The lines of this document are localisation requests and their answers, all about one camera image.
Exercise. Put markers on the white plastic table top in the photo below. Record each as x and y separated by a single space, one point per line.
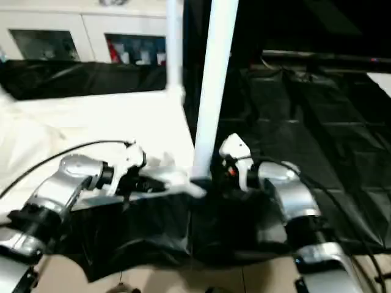
73 128

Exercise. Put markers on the white plastic table leg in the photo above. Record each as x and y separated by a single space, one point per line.
175 43
214 79

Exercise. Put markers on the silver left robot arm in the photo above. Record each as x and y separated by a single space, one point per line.
61 189

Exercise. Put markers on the black plastic mat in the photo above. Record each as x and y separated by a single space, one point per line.
317 134

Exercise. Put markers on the silver metal bar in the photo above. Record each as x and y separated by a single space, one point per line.
330 58

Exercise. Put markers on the white glass-door cabinet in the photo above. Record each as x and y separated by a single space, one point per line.
73 27

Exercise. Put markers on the white flat sheet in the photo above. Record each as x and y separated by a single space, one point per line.
380 82

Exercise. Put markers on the black floor stand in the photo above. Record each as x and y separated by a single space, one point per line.
382 279

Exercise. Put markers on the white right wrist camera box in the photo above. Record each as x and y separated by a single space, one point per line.
235 155

